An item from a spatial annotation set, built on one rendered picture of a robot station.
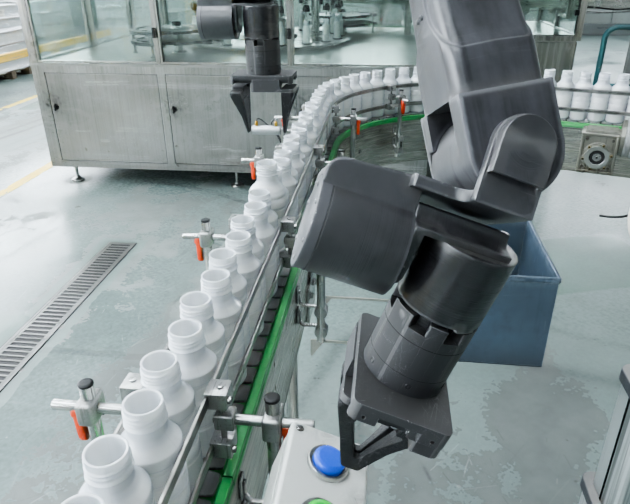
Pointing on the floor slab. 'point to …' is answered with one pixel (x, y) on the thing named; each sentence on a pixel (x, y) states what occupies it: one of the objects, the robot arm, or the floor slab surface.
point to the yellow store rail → (0, 61)
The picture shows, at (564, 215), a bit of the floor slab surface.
